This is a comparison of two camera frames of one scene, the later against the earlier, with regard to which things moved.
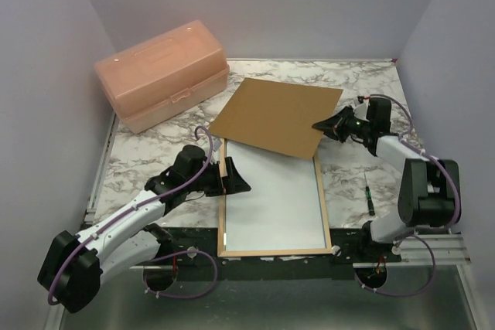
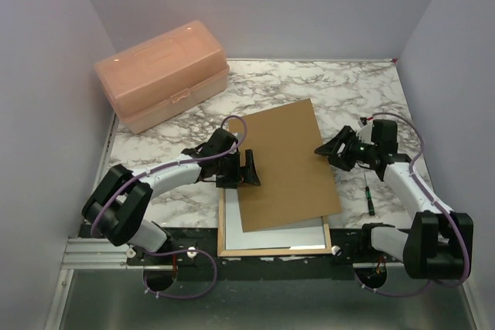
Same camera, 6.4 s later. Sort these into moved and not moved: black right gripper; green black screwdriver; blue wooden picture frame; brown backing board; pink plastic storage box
Moved: brown backing board; black right gripper
Not moved: pink plastic storage box; blue wooden picture frame; green black screwdriver
